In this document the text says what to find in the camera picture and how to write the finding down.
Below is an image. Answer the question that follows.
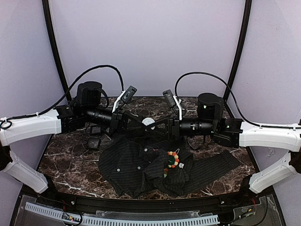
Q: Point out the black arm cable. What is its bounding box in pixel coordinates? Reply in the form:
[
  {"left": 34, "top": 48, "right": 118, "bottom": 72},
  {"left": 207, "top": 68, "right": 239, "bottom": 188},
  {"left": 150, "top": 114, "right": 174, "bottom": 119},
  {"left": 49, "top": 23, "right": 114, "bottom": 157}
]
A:
[
  {"left": 0, "top": 65, "right": 125, "bottom": 130},
  {"left": 175, "top": 72, "right": 301, "bottom": 129}
]

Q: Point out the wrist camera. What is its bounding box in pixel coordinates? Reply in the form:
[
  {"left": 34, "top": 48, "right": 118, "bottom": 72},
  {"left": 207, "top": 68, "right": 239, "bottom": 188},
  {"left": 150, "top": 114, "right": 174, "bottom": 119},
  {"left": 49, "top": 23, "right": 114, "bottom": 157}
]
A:
[
  {"left": 112, "top": 86, "right": 137, "bottom": 113},
  {"left": 162, "top": 89, "right": 183, "bottom": 121}
]

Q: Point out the black square box rear left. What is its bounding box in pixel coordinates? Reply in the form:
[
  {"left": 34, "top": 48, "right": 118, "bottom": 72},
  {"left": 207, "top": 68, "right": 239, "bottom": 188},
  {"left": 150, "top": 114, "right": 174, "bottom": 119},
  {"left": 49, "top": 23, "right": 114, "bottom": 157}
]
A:
[{"left": 89, "top": 125, "right": 102, "bottom": 136}]

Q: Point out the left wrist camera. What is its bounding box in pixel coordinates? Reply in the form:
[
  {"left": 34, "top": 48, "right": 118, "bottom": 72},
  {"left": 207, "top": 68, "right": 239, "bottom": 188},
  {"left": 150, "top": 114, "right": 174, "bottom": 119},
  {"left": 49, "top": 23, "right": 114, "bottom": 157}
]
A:
[{"left": 112, "top": 86, "right": 137, "bottom": 113}]

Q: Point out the black square box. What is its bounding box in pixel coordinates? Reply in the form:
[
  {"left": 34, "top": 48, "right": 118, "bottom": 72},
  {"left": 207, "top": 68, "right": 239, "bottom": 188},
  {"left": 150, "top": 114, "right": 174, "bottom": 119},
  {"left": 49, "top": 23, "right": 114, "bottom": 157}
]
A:
[
  {"left": 89, "top": 125, "right": 102, "bottom": 136},
  {"left": 86, "top": 138, "right": 101, "bottom": 150}
]

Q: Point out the black right frame post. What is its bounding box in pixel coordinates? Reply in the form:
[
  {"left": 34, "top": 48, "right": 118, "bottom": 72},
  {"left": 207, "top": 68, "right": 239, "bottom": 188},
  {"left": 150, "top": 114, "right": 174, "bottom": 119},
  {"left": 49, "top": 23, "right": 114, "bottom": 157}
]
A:
[{"left": 228, "top": 0, "right": 252, "bottom": 88}]

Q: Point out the black frame post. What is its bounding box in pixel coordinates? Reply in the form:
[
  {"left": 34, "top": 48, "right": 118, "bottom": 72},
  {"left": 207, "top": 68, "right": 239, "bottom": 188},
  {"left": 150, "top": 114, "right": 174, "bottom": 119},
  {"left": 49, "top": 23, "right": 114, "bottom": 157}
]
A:
[
  {"left": 41, "top": 0, "right": 69, "bottom": 93},
  {"left": 228, "top": 0, "right": 252, "bottom": 88}
]

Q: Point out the dark pinstriped garment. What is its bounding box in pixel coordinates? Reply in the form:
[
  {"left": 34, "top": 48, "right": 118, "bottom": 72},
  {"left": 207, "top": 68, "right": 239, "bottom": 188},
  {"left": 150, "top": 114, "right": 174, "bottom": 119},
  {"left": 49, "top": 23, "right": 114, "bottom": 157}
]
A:
[{"left": 98, "top": 135, "right": 240, "bottom": 198}]

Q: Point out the black left frame post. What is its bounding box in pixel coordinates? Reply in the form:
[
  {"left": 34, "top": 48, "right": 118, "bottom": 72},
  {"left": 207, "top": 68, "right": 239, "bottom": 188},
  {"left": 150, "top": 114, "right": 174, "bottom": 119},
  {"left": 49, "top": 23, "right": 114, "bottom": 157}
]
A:
[{"left": 41, "top": 0, "right": 69, "bottom": 93}]

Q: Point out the black square box front left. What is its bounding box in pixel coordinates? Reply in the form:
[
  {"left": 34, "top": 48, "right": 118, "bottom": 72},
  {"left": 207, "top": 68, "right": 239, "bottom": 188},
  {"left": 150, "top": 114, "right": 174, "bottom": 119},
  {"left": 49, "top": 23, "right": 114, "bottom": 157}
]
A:
[{"left": 86, "top": 138, "right": 101, "bottom": 150}]

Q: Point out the black front table rail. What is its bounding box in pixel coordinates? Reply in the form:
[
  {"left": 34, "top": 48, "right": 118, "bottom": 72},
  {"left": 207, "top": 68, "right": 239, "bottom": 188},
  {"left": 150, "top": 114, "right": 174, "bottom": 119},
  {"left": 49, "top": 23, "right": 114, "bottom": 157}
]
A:
[{"left": 35, "top": 190, "right": 261, "bottom": 215}]

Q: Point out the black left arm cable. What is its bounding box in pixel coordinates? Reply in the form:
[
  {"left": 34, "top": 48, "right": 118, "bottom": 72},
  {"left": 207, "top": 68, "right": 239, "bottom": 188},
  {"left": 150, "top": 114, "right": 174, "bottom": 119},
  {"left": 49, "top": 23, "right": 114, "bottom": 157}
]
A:
[{"left": 0, "top": 65, "right": 125, "bottom": 130}]

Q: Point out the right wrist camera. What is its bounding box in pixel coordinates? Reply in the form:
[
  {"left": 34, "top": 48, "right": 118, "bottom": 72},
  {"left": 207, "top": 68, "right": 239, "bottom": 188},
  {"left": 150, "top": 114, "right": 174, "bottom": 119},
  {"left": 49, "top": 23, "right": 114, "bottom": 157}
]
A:
[{"left": 162, "top": 89, "right": 183, "bottom": 121}]

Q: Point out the white slotted cable duct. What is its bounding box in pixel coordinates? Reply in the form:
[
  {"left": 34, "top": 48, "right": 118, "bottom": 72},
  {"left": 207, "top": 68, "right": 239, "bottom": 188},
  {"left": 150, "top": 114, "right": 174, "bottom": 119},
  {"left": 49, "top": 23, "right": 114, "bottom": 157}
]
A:
[{"left": 24, "top": 202, "right": 220, "bottom": 226}]

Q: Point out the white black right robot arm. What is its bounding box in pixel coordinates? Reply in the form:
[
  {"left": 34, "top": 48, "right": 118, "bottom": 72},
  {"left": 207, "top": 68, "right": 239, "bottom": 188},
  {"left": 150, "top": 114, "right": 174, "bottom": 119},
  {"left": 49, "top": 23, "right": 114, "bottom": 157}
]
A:
[{"left": 143, "top": 90, "right": 301, "bottom": 197}]

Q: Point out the round white brooch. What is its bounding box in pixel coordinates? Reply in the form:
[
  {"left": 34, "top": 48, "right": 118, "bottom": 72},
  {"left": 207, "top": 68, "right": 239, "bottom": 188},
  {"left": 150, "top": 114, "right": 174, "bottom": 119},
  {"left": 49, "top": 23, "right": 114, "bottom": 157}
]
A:
[{"left": 142, "top": 117, "right": 155, "bottom": 126}]

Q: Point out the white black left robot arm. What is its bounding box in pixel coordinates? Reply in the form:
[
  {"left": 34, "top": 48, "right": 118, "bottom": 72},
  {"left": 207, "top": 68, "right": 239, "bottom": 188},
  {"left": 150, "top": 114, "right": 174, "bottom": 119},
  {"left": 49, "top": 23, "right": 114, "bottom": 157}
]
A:
[{"left": 0, "top": 81, "right": 146, "bottom": 194}]

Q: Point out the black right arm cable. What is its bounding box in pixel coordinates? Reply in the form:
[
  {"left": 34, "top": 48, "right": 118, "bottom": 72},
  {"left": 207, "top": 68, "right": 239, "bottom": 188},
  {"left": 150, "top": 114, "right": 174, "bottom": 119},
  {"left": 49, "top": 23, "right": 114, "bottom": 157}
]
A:
[{"left": 175, "top": 72, "right": 301, "bottom": 129}]

